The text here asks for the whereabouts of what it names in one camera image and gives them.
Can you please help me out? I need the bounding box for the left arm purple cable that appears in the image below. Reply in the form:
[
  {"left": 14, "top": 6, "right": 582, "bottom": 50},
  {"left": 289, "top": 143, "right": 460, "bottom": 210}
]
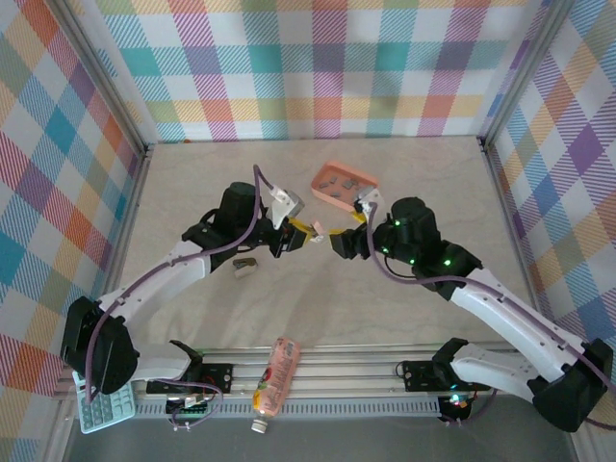
[{"left": 84, "top": 165, "right": 280, "bottom": 432}]

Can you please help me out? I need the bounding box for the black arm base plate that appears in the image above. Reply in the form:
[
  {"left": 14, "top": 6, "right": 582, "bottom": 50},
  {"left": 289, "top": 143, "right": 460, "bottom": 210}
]
[
  {"left": 190, "top": 361, "right": 236, "bottom": 394},
  {"left": 400, "top": 359, "right": 437, "bottom": 394}
]

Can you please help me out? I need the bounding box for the pink drink bottle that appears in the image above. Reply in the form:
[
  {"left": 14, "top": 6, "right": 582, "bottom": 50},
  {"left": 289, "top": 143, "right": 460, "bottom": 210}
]
[{"left": 249, "top": 336, "right": 303, "bottom": 435}]

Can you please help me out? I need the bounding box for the teal calculator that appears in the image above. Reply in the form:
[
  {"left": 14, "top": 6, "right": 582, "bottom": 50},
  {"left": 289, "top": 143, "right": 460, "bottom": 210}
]
[{"left": 71, "top": 370, "right": 137, "bottom": 435}]

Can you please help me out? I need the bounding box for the aluminium frame post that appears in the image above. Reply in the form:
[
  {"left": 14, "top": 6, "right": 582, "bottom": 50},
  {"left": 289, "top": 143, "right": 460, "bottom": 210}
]
[
  {"left": 478, "top": 0, "right": 577, "bottom": 145},
  {"left": 50, "top": 0, "right": 150, "bottom": 155}
]

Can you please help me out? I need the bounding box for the black controller board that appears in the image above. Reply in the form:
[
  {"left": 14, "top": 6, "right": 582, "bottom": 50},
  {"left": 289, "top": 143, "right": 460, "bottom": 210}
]
[
  {"left": 438, "top": 392, "right": 475, "bottom": 418},
  {"left": 165, "top": 392, "right": 217, "bottom": 416}
]

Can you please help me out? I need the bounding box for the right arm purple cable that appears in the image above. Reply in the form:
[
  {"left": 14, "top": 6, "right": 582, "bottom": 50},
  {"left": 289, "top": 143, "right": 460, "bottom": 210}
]
[{"left": 365, "top": 204, "right": 616, "bottom": 432}]

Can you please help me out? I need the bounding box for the slotted grey cable duct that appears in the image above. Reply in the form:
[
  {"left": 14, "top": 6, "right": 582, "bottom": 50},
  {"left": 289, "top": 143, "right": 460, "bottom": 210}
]
[{"left": 134, "top": 401, "right": 443, "bottom": 419}]

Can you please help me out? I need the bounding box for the pink plastic tray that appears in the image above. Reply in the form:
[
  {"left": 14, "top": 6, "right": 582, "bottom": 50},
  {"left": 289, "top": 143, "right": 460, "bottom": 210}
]
[{"left": 310, "top": 161, "right": 379, "bottom": 213}]

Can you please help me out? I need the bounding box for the aluminium mounting rail beam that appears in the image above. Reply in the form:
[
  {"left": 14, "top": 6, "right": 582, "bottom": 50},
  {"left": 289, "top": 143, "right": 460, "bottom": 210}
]
[{"left": 55, "top": 342, "right": 530, "bottom": 400}]

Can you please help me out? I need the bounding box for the aluminium table side rail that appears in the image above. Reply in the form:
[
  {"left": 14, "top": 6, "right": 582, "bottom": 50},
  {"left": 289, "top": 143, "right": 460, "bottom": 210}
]
[
  {"left": 103, "top": 141, "right": 155, "bottom": 295},
  {"left": 475, "top": 136, "right": 543, "bottom": 309}
]

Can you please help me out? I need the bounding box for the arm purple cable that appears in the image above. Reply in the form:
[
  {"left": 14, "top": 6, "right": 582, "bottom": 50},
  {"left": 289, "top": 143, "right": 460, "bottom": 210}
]
[
  {"left": 84, "top": 165, "right": 280, "bottom": 432},
  {"left": 365, "top": 204, "right": 616, "bottom": 432}
]

